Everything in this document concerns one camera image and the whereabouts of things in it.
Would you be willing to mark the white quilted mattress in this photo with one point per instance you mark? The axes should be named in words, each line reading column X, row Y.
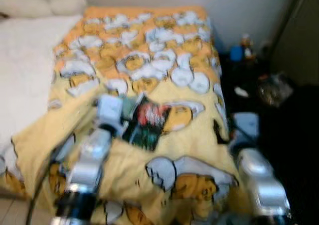
column 25, row 60

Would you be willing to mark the small toy figurine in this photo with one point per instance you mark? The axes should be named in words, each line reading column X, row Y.
column 247, row 45

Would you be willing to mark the small blue cup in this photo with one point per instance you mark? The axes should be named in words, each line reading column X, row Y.
column 237, row 53

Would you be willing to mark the clear jar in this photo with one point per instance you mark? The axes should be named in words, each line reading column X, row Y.
column 274, row 90

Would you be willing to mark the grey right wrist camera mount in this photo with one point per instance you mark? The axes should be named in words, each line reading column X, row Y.
column 245, row 128

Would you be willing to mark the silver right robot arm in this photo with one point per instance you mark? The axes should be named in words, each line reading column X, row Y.
column 259, row 180

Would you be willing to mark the small white item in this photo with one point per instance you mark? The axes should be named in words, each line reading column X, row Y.
column 241, row 91

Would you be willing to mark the black low table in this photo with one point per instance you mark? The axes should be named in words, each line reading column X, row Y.
column 249, row 75

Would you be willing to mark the cream braided bolster pillow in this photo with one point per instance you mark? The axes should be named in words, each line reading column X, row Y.
column 30, row 6

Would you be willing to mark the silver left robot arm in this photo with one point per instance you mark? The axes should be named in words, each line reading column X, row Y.
column 87, row 165

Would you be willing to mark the orange duck print blanket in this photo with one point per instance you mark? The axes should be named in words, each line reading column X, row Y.
column 149, row 51

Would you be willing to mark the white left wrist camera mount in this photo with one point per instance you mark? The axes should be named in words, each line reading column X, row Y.
column 108, row 110

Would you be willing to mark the paperback book dark red cover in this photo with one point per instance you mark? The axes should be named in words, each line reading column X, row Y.
column 147, row 123

